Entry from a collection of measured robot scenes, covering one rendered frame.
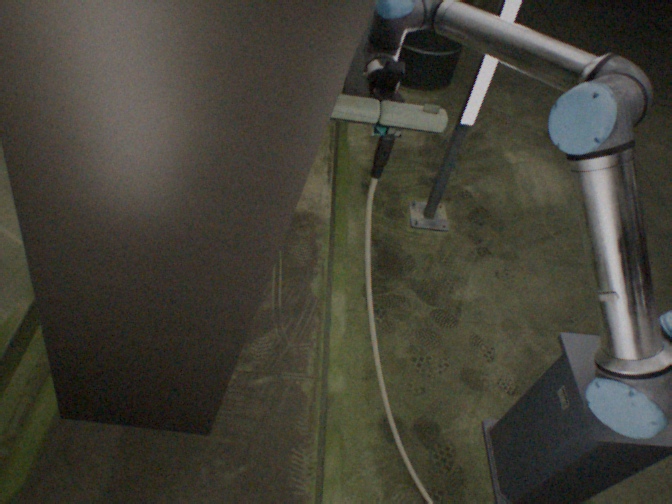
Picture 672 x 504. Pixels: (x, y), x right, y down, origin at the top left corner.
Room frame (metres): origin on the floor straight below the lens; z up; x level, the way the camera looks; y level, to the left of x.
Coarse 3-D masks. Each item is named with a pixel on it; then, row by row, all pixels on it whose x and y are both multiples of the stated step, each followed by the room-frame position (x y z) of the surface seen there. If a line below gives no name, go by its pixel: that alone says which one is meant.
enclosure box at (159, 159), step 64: (0, 0) 0.42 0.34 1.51; (64, 0) 0.43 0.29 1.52; (128, 0) 0.43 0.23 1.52; (192, 0) 0.44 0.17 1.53; (256, 0) 0.45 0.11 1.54; (320, 0) 0.46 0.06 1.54; (0, 64) 0.41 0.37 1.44; (64, 64) 0.42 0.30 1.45; (128, 64) 0.43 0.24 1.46; (192, 64) 0.44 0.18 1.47; (256, 64) 0.45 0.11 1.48; (320, 64) 0.46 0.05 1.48; (0, 128) 0.41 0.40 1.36; (64, 128) 0.42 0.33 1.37; (128, 128) 0.43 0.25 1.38; (192, 128) 0.44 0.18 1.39; (256, 128) 0.45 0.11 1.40; (320, 128) 0.46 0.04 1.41; (64, 192) 0.41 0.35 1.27; (128, 192) 0.43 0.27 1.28; (192, 192) 0.44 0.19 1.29; (256, 192) 0.45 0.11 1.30; (64, 256) 0.41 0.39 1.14; (128, 256) 0.42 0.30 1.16; (192, 256) 0.44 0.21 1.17; (256, 256) 0.45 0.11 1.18; (64, 320) 0.40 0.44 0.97; (128, 320) 0.42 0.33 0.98; (192, 320) 0.43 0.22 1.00; (64, 384) 0.39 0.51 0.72; (128, 384) 0.41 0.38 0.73; (192, 384) 0.43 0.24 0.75
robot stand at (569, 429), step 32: (576, 352) 0.77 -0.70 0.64; (544, 384) 0.76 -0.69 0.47; (576, 384) 0.67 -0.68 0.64; (512, 416) 0.76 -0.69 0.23; (544, 416) 0.68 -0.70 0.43; (576, 416) 0.62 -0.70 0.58; (512, 448) 0.67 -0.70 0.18; (544, 448) 0.60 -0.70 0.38; (576, 448) 0.56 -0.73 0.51; (608, 448) 0.55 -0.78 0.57; (640, 448) 0.56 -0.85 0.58; (512, 480) 0.58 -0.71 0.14; (544, 480) 0.55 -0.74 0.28; (576, 480) 0.55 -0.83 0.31; (608, 480) 0.56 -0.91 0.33
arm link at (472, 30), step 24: (432, 0) 1.32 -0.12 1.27; (456, 0) 1.31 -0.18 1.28; (432, 24) 1.29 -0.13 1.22; (456, 24) 1.24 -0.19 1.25; (480, 24) 1.20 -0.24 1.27; (504, 24) 1.18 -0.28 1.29; (480, 48) 1.18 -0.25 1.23; (504, 48) 1.13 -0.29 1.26; (528, 48) 1.09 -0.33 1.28; (552, 48) 1.07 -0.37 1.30; (576, 48) 1.07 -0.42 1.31; (528, 72) 1.08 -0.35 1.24; (552, 72) 1.03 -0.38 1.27; (576, 72) 1.00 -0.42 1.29; (600, 72) 0.97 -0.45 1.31; (624, 72) 0.93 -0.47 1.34; (648, 96) 0.88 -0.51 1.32
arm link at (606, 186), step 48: (576, 96) 0.83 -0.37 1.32; (624, 96) 0.84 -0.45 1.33; (576, 144) 0.79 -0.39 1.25; (624, 144) 0.79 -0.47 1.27; (576, 192) 0.78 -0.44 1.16; (624, 192) 0.74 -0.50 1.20; (624, 240) 0.70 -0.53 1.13; (624, 288) 0.65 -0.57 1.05; (624, 336) 0.60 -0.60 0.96; (624, 384) 0.54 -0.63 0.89; (624, 432) 0.49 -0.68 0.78
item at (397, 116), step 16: (352, 96) 0.97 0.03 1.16; (336, 112) 0.93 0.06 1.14; (352, 112) 0.93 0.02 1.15; (368, 112) 0.94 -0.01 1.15; (384, 112) 0.94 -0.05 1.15; (400, 112) 0.95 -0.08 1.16; (416, 112) 0.96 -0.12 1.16; (432, 112) 0.97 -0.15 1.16; (400, 128) 0.95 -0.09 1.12; (416, 128) 0.95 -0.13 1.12; (432, 128) 0.96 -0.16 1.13; (384, 144) 0.96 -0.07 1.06; (384, 160) 0.96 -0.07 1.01
